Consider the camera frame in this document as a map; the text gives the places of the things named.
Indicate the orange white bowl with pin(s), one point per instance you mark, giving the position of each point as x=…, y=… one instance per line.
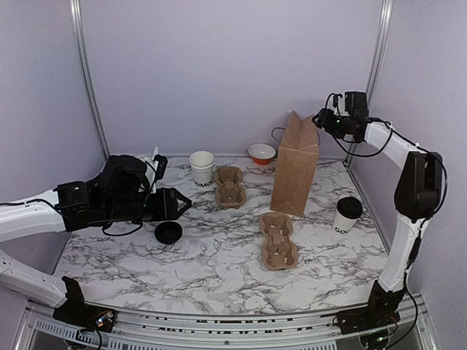
x=262, y=154

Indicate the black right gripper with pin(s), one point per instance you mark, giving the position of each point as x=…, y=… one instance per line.
x=324, y=122

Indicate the aluminium frame post right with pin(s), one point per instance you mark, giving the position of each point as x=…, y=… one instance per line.
x=379, y=48

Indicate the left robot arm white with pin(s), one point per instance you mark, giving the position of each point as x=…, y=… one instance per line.
x=26, y=221

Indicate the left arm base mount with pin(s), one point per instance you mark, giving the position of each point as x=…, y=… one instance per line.
x=77, y=312

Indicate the brown paper bag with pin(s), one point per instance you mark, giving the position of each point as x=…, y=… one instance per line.
x=297, y=158

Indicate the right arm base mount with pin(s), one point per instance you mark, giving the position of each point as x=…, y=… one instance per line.
x=368, y=317

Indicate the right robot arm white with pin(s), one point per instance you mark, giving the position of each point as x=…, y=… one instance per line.
x=419, y=194

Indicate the white paper coffee cup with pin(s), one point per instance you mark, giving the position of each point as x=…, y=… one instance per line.
x=342, y=224

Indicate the brown cardboard cup carrier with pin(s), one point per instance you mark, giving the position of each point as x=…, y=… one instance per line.
x=279, y=252

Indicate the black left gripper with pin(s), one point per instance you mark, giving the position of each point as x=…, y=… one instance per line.
x=168, y=206

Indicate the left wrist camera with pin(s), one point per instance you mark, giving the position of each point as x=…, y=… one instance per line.
x=157, y=168

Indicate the black lid stack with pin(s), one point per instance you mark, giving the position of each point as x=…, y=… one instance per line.
x=168, y=232

